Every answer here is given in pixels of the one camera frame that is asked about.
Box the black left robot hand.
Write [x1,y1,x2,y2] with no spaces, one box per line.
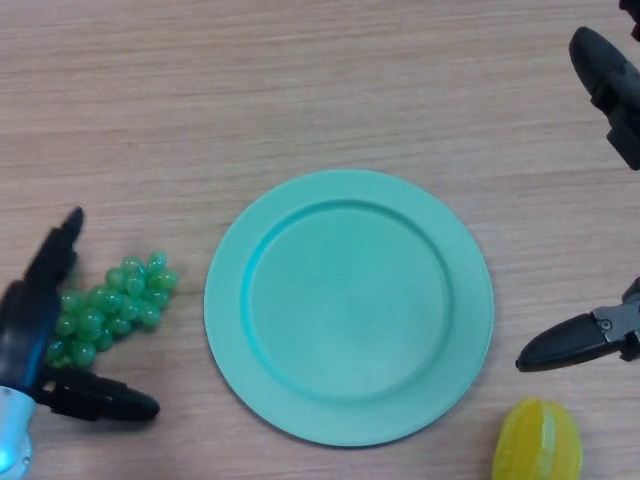
[0,206,162,422]

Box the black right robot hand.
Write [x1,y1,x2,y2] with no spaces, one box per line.
[515,0,640,373]

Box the green grapes bunch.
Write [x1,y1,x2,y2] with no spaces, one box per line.
[45,251,180,371]

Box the green round plate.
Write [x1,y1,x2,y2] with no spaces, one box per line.
[203,168,495,449]

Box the yellow starfruit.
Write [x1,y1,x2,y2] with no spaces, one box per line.
[491,397,584,480]

